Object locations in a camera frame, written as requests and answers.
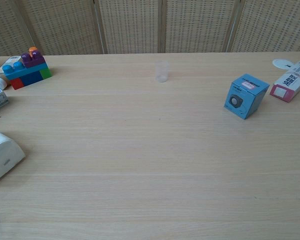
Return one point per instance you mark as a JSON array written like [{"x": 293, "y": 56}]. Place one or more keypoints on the blue cardboard speaker box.
[{"x": 247, "y": 96}]

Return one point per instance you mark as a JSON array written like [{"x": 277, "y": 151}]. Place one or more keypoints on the clear plastic cup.
[{"x": 161, "y": 73}]

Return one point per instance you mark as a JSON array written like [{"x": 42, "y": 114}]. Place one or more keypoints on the woven folding screen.
[{"x": 150, "y": 25}]

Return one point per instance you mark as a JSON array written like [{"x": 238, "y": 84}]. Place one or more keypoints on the colourful toy brick stack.
[{"x": 27, "y": 71}]

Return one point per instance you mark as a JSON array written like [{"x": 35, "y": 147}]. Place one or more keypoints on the white round disc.
[{"x": 282, "y": 63}]

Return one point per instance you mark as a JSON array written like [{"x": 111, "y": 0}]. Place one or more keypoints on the pink white long carton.
[{"x": 291, "y": 82}]

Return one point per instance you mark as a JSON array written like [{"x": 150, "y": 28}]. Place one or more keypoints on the white tissue pack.
[{"x": 2, "y": 156}]

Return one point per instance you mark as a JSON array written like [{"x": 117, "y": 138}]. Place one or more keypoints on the white orange medicine carton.
[{"x": 7, "y": 65}]

